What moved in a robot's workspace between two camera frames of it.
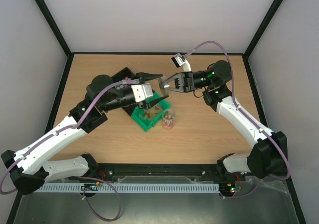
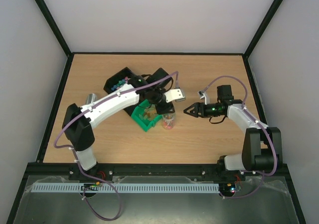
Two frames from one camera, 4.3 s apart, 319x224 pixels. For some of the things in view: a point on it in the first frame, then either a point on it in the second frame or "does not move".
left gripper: x=150 y=104 → x=166 y=109
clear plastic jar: x=168 y=117 does not move
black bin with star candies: x=124 y=74 does not move
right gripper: x=187 y=81 → x=199 y=109
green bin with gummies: x=145 y=118 does not move
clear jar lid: x=164 y=85 → x=169 y=116
